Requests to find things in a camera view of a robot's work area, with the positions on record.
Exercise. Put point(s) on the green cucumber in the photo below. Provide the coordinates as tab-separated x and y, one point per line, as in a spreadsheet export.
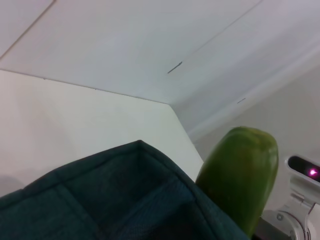
240	175

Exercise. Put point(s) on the dark teal insulated lunch bag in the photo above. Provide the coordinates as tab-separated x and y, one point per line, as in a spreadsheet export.
100	200

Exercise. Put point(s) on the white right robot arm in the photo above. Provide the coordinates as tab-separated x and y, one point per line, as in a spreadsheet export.
300	195

